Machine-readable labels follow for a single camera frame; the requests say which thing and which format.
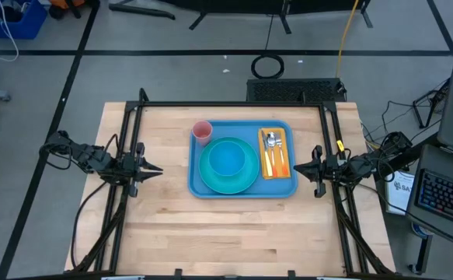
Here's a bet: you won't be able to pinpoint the black aluminium table frame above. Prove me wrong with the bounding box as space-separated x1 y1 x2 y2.
70 87 396 280

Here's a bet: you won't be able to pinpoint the coiled black cable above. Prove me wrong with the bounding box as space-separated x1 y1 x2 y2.
250 13 285 80

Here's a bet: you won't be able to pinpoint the yellow cable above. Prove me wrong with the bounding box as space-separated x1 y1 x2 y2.
334 0 361 79

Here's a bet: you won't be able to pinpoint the white printed paper box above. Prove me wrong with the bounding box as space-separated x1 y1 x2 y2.
385 170 416 216

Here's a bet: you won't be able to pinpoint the teal plate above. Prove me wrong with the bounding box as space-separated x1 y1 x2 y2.
198 136 261 194

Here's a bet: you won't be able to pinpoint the light blue bowl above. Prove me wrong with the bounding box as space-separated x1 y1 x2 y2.
207 140 247 177

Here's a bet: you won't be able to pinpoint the yellow cloth napkin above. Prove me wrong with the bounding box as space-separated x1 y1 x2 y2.
257 127 291 180

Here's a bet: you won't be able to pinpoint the fork with orange handle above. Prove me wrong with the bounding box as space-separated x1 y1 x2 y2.
275 131 290 177

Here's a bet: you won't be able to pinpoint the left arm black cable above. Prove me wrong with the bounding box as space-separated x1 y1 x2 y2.
70 180 109 269

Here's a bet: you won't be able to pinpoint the black floor bar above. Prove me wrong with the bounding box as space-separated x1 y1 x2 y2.
108 2 176 20

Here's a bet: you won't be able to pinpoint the knife with cream handle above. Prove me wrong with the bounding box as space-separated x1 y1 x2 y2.
260 130 274 178

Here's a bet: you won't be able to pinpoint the spoon with orange handle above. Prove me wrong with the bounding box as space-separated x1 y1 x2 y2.
267 131 279 178

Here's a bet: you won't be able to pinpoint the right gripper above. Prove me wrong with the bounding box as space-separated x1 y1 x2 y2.
292 145 352 198

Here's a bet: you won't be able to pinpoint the grey equipment cart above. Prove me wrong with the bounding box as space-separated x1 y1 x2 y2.
406 143 453 275

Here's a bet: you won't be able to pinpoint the backlit keyboard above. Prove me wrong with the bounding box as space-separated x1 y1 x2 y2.
415 168 453 230

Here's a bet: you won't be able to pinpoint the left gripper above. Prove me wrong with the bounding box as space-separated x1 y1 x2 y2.
106 142 165 198

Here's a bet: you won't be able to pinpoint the orange bag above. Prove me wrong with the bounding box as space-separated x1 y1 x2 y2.
47 0 92 9

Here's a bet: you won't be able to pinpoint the black stand legs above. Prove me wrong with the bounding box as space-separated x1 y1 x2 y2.
159 0 373 35

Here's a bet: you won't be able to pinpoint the tangled black cables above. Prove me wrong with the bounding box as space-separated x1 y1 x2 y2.
360 58 453 151

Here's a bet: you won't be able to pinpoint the pink plastic cup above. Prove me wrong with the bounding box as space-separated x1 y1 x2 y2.
191 120 214 147

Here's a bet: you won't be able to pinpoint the blue plastic tray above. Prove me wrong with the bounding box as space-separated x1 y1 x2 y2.
188 119 299 199

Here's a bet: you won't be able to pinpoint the blue storage bin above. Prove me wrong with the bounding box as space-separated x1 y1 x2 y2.
0 0 48 40

